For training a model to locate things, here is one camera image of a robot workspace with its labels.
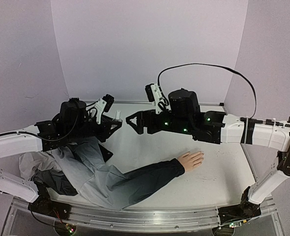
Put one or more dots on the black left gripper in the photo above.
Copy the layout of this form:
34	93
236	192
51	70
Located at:
108	123

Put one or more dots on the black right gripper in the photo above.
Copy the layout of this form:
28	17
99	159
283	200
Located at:
145	121

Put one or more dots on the clear nail polish bottle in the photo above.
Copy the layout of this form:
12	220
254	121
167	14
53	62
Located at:
118	115

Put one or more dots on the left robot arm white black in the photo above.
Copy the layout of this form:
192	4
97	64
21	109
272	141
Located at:
75	120

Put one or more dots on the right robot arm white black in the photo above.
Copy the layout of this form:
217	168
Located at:
181	113

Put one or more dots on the grey black jacket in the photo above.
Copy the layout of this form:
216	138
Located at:
79	169

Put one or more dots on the mannequin hand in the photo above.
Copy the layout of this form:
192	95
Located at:
190	161

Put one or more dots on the aluminium back table rail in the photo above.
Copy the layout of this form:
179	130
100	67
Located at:
149	103

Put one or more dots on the aluminium table rail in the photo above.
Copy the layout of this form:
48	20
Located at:
246	171
149	103

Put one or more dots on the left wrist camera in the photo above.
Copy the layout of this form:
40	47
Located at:
103	105

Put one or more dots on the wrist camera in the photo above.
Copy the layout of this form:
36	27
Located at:
103	105
157	98

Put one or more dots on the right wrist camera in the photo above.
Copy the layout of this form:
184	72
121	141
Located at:
157	98

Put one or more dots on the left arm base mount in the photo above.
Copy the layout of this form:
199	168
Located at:
60	211

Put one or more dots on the aluminium right table rail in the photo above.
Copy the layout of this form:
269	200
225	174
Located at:
246	171

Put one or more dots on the aluminium front rail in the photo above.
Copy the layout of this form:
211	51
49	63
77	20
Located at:
150	216

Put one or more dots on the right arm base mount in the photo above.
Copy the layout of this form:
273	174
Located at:
245	210

